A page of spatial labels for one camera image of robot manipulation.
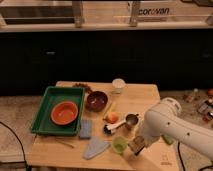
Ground blue grey sponge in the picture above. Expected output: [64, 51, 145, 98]
[79, 120, 92, 139]

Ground green plastic tray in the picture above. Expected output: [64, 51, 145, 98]
[31, 86, 85, 136]

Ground orange fruit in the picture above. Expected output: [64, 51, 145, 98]
[106, 112, 119, 124]

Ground yellow banana piece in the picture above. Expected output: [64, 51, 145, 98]
[108, 102, 116, 114]

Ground brown dried item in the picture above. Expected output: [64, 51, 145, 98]
[72, 83, 93, 94]

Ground orange bowl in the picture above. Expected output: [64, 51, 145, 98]
[50, 101, 78, 125]

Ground black cable left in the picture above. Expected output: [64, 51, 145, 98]
[0, 121, 32, 171]

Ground metal measuring cup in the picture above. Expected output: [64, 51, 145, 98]
[125, 114, 139, 130]

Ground wooden block eraser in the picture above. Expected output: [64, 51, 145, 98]
[128, 136, 145, 155]

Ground green pepper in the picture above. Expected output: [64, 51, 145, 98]
[162, 135, 174, 145]

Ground grey folded cloth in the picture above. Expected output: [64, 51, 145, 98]
[83, 137, 110, 160]

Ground black cable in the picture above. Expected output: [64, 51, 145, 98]
[0, 121, 32, 171]
[177, 141, 213, 171]

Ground small green cup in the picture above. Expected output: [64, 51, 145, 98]
[111, 136, 127, 154]

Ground white paper cup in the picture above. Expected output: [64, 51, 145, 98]
[112, 78, 126, 94]

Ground black cable right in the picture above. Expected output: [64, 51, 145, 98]
[177, 141, 213, 171]

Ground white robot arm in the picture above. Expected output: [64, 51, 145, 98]
[136, 97, 213, 161]

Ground black white brush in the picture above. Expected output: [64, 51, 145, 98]
[103, 120, 125, 135]

